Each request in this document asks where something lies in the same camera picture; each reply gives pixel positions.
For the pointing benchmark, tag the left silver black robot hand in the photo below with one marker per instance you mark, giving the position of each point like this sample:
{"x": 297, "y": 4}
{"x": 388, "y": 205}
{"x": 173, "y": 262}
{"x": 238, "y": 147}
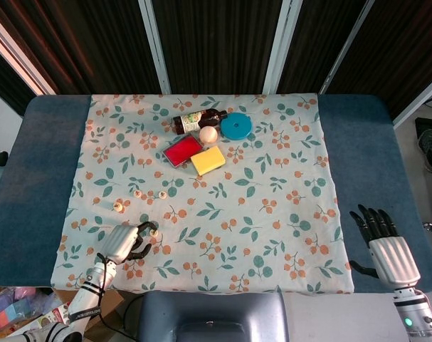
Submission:
{"x": 119, "y": 244}

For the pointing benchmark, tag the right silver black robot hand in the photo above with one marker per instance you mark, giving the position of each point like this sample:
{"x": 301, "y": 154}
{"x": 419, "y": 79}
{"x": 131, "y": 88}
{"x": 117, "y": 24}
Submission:
{"x": 395, "y": 260}

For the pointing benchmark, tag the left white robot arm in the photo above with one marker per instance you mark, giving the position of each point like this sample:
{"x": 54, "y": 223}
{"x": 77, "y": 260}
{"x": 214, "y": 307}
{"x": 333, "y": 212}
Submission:
{"x": 84, "y": 303}

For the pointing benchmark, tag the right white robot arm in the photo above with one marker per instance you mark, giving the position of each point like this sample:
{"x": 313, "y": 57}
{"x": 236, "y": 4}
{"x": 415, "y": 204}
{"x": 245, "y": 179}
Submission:
{"x": 413, "y": 313}

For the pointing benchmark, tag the blue round disc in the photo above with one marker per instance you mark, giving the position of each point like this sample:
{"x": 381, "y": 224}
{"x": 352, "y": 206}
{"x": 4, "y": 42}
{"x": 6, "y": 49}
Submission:
{"x": 242, "y": 128}

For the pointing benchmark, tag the brown cardboard box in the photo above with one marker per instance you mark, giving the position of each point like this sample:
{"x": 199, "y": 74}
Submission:
{"x": 112, "y": 303}

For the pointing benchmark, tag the red ink pad case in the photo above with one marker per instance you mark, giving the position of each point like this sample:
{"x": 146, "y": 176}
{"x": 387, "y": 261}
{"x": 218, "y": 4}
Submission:
{"x": 181, "y": 151}

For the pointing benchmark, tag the dark sneaker shoe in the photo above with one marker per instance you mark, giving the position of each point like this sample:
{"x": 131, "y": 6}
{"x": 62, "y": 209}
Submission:
{"x": 429, "y": 149}

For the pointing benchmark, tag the blue-grey robot chest housing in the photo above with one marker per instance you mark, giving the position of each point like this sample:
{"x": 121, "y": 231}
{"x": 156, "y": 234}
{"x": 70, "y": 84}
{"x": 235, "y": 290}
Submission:
{"x": 212, "y": 313}

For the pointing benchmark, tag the yellow sponge block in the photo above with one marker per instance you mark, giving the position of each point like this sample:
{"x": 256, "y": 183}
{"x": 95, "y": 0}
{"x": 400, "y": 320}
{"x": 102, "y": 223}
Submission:
{"x": 208, "y": 161}

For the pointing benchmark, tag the floral print tablecloth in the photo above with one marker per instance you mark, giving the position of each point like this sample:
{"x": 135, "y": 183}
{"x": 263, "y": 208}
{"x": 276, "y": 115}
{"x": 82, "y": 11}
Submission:
{"x": 237, "y": 213}

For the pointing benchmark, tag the colourful packet pile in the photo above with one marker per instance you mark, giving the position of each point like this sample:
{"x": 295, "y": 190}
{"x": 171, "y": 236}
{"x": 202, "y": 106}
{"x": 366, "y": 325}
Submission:
{"x": 9, "y": 310}

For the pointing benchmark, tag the brown glass bottle with label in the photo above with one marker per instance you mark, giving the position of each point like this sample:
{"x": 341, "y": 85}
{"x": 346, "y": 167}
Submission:
{"x": 187, "y": 122}

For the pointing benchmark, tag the beige wooden ball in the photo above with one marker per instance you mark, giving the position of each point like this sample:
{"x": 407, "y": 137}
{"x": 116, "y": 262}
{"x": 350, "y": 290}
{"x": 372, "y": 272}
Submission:
{"x": 208, "y": 135}

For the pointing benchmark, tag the dark ribbed screen panel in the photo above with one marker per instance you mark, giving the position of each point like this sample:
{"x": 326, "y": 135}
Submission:
{"x": 397, "y": 46}
{"x": 219, "y": 46}
{"x": 94, "y": 46}
{"x": 315, "y": 42}
{"x": 5, "y": 82}

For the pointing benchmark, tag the white screen base rail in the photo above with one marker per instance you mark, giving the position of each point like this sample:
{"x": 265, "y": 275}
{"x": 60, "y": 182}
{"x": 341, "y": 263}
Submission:
{"x": 415, "y": 107}

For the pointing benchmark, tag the white screen frame post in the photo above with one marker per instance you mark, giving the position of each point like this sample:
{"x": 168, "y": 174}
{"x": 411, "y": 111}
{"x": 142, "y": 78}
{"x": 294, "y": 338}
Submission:
{"x": 23, "y": 66}
{"x": 280, "y": 46}
{"x": 345, "y": 46}
{"x": 155, "y": 46}

